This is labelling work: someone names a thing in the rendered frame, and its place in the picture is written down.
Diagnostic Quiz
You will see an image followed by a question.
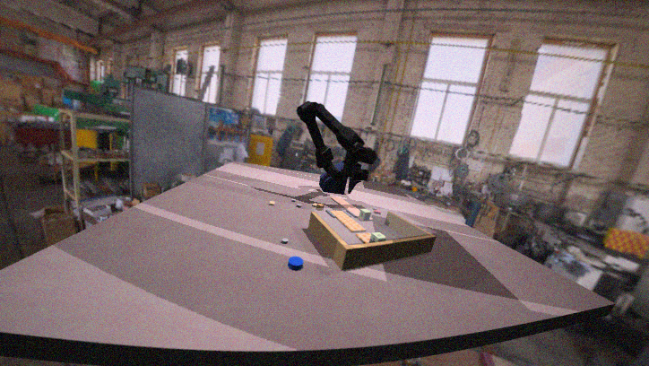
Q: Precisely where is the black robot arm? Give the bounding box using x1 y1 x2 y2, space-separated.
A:
297 101 376 180

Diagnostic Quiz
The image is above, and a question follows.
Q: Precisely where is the tan open-top wooden box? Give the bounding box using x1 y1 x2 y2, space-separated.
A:
308 208 437 271

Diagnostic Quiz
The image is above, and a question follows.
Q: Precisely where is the blue short cylinder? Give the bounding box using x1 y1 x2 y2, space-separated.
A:
288 256 304 270

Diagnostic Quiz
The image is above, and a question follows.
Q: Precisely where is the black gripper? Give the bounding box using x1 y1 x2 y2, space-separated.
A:
327 159 361 194

